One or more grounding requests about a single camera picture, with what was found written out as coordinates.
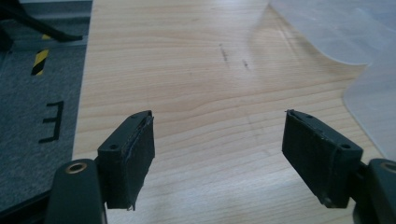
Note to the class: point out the translucent plastic sheet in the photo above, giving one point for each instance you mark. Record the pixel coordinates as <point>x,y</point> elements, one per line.
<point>351,34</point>

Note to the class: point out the yellow black striped floor tape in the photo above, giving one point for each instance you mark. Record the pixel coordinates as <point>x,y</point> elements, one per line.
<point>39,61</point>

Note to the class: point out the black floor tape mark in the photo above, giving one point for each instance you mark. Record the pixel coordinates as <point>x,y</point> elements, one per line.
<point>54,122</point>

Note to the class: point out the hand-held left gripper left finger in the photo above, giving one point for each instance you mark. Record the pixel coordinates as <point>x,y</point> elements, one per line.
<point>124,161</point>

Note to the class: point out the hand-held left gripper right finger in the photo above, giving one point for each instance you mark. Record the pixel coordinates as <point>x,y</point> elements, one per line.
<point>320,158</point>

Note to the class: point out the black stand leg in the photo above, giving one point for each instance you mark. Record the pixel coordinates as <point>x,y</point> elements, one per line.
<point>28,20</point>

